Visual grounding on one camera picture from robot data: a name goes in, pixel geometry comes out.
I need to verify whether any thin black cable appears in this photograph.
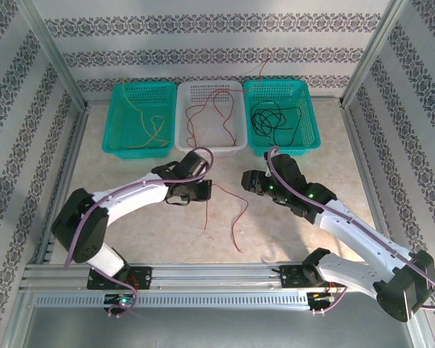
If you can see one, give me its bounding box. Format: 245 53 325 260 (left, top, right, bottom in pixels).
251 108 277 137
252 100 288 135
255 104 303 146

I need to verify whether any thin yellow cable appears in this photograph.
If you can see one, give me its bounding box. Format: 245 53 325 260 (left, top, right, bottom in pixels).
125 115 171 149
121 78 149 148

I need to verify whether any white plastic basket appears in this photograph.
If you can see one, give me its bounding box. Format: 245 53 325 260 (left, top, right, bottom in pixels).
173 80 248 157

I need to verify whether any teal plastic basket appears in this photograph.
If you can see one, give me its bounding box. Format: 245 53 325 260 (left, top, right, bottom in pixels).
101 81 178 161
242 79 320 157

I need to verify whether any small circuit board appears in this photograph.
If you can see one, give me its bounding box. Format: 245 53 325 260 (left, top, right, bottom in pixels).
104 294 137 313
307 291 337 315

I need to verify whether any grey metal sheet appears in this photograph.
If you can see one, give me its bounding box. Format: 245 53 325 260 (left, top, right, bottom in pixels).
7 289 432 348

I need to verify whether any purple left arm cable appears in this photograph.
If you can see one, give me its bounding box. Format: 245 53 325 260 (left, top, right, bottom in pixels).
64 145 215 319

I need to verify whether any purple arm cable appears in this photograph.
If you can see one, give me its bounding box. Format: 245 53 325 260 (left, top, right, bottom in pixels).
64 145 215 319
267 145 435 317

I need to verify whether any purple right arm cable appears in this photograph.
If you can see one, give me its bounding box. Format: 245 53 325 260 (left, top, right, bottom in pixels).
267 145 435 317

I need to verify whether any aluminium side rail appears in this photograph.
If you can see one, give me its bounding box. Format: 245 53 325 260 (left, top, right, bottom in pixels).
34 107 91 265
339 103 418 287

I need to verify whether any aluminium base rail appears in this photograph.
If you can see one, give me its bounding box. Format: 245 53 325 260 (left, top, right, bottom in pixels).
20 262 416 293

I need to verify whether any slotted metal cable duct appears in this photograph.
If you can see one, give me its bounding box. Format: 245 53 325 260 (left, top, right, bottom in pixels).
34 291 311 309

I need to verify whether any aluminium rear rail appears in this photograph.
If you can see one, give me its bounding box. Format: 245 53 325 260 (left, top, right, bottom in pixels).
85 95 345 109

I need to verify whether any aluminium frame post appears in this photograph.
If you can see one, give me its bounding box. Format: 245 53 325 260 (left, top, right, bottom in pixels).
16 0 91 112
339 0 410 108

